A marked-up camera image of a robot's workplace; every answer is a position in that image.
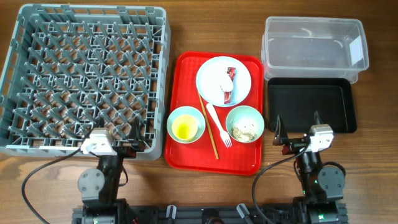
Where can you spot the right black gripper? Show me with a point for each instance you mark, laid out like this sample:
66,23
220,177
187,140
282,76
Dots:
282,139

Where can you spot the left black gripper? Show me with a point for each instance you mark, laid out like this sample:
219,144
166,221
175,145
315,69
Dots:
134,136

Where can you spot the green bowl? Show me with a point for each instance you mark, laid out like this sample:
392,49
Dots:
246,113

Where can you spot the rice and peanut leftovers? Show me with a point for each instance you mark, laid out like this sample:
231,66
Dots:
244,130

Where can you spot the light blue bowl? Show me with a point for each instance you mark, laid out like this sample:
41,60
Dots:
191,111

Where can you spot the white napkin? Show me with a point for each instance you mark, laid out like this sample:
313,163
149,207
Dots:
226,79

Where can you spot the wooden chopstick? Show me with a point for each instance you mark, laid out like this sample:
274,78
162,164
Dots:
208,127

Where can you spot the red snack wrapper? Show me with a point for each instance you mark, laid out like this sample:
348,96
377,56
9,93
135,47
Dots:
227,95

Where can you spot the yellow plastic cup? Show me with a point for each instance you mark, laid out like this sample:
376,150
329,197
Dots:
185,127

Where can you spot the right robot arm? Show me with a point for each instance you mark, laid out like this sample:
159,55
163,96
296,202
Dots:
322,182

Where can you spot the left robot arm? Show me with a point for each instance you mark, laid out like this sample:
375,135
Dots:
99,186

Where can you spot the grey plastic dishwasher rack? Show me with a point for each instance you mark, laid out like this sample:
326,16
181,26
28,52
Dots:
69,66

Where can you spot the clear plastic waste bin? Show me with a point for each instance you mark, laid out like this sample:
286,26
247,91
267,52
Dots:
314,47

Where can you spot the black rectangular food tray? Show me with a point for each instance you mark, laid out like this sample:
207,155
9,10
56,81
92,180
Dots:
296,100

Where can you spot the white plastic fork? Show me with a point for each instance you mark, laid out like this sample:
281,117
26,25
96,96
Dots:
223,134

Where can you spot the red plastic serving tray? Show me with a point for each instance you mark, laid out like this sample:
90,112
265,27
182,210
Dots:
240,158

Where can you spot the large light blue plate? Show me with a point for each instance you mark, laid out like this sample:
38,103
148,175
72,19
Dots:
208,81

